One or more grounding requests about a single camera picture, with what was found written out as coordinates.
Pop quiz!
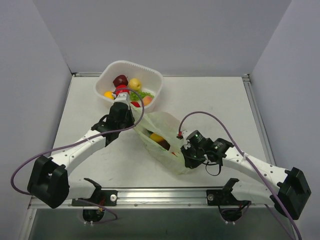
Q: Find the light green plastic bag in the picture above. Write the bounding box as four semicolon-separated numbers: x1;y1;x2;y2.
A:
133;111;193;175

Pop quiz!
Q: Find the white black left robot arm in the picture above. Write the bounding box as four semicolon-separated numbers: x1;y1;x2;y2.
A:
27;102;135;209

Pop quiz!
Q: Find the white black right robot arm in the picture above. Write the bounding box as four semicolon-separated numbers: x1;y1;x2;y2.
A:
177;130;311;220

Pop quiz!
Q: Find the small red fruit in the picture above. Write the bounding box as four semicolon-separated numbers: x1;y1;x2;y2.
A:
131;101;141;108

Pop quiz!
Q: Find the orange fruit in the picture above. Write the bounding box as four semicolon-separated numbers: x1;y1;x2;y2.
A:
103;91;115;100

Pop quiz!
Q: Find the yellow mango in bag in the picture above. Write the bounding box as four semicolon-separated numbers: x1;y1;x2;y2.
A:
149;133;165;143

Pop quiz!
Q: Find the bright red apple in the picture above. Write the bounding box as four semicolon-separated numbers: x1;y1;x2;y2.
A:
115;84;130;95

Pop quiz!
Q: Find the green grape bunch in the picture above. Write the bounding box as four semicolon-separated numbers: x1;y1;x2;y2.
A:
129;91;154;101

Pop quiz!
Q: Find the small peach in basket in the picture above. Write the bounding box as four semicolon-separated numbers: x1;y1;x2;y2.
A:
142;95;153;106

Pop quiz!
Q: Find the yellow pear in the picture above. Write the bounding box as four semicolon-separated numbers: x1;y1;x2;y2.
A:
128;78;142;91

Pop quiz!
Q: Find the dark red apple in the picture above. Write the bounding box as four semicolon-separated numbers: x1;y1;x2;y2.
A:
112;74;129;87

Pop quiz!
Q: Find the white plastic basket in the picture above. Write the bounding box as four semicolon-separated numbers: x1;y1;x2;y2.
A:
93;60;164;113

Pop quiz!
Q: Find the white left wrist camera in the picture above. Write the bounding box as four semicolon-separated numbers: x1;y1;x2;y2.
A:
114;92;131;104

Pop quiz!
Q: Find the black short right cable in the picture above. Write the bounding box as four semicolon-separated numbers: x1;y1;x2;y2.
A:
204;159;224;177

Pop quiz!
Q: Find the front aluminium mounting rail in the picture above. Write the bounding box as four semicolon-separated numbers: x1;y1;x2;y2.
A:
30;187;254;209

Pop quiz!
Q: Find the aluminium table frame rail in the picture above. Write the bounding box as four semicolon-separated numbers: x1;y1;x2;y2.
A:
242;74;275;164

